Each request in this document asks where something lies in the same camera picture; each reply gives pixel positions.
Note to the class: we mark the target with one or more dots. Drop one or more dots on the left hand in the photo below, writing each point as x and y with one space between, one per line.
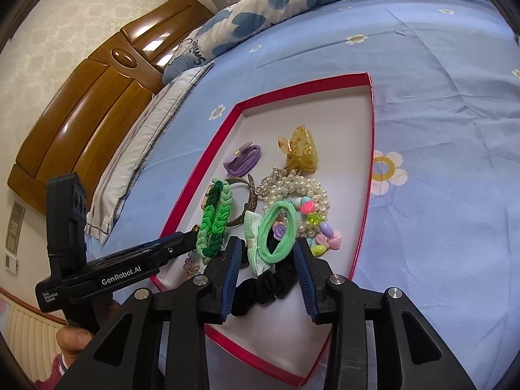
73 340

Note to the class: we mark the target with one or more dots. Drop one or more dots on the wooden headboard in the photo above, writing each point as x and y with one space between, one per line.
93 111

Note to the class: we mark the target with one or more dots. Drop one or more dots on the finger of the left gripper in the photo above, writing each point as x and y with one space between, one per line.
168 248
144 259

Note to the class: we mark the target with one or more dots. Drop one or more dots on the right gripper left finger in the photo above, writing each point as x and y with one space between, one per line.
157 340

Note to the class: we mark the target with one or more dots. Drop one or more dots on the yellow hair claw clip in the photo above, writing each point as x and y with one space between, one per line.
300 150

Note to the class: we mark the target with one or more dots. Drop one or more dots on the black scrunchie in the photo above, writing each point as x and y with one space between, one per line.
271 285

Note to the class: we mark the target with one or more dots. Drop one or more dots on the brown strap wrist watch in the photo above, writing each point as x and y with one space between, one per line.
230 198

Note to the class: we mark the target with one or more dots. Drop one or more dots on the white striped pillow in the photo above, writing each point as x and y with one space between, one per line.
120 176

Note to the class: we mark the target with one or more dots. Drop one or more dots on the red rimmed white tray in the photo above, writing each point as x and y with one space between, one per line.
327 209

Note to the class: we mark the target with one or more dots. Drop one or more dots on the blue floral bed sheet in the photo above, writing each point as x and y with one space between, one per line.
423 181

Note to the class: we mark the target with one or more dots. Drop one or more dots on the wall switch panel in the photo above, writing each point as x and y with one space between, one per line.
12 238

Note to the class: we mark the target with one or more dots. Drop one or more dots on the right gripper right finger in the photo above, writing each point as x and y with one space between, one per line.
409 353

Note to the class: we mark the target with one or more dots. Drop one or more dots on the white radiator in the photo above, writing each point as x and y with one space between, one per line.
30 336

